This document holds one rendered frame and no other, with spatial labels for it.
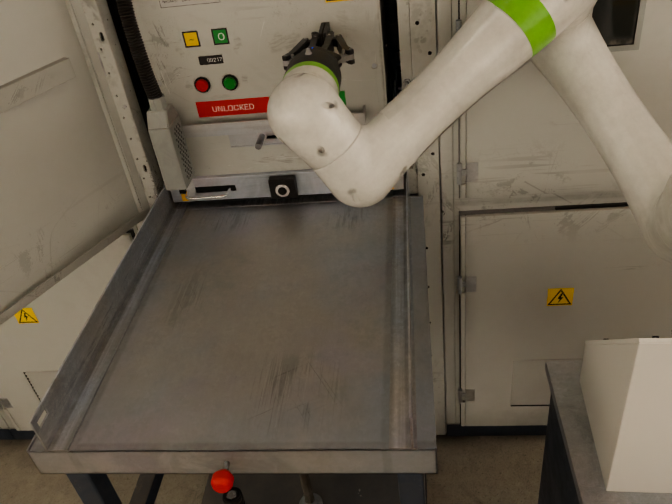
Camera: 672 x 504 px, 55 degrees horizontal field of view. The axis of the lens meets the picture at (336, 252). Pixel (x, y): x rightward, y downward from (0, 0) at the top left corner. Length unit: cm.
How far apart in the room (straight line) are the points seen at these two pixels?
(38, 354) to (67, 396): 90
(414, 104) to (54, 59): 75
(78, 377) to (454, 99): 76
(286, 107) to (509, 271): 83
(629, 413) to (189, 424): 63
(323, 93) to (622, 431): 61
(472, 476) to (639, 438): 104
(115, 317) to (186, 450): 37
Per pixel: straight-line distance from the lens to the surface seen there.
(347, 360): 108
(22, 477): 232
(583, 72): 118
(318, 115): 92
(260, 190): 149
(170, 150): 138
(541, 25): 104
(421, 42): 132
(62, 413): 114
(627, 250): 161
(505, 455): 201
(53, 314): 190
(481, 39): 101
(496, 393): 188
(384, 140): 97
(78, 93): 146
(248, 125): 139
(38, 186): 143
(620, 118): 116
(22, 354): 207
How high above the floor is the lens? 161
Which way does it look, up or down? 36 degrees down
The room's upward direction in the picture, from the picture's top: 8 degrees counter-clockwise
